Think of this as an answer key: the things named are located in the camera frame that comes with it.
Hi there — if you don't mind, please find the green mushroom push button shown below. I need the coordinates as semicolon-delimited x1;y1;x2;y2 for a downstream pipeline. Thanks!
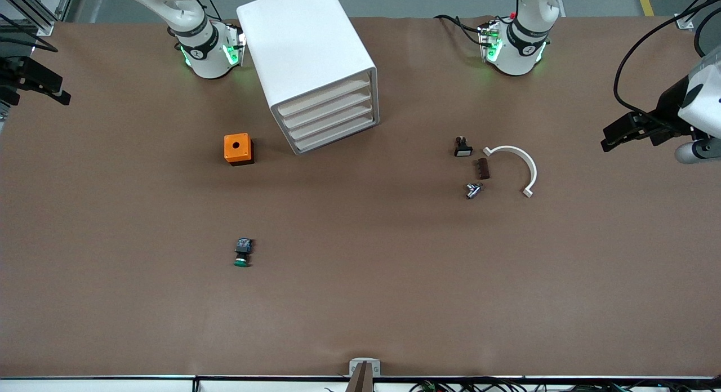
233;237;253;268

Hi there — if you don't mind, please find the white plastic drawer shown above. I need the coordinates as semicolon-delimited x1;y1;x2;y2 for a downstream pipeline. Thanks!
276;71;377;118
286;101;378;140
290;113;379;155
281;88;377;129

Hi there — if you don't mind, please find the white drawer cabinet housing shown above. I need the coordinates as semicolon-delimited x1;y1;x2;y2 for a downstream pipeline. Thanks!
235;0;381;156

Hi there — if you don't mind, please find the white curved plastic clip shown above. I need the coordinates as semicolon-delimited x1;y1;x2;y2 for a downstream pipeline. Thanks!
482;145;538;199

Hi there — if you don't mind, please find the orange box with round hole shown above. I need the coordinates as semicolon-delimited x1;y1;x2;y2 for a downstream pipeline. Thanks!
224;132;255;167

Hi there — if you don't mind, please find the large table cover mat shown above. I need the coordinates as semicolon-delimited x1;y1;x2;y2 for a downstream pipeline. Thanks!
0;15;721;378

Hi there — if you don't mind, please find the grey aluminium frame profile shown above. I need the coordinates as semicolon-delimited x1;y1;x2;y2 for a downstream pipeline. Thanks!
676;0;721;31
0;0;78;38

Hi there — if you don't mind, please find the black arm base cable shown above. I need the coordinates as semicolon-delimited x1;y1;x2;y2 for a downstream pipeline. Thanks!
433;13;487;47

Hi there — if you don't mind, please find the black cable bundle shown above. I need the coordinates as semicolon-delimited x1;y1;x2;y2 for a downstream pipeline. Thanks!
324;378;721;392

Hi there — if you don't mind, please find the grey metal mount bracket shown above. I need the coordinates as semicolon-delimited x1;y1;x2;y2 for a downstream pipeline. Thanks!
349;358;381;377

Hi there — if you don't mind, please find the brown narrow post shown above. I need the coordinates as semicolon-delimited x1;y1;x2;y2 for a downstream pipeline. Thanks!
346;362;374;392

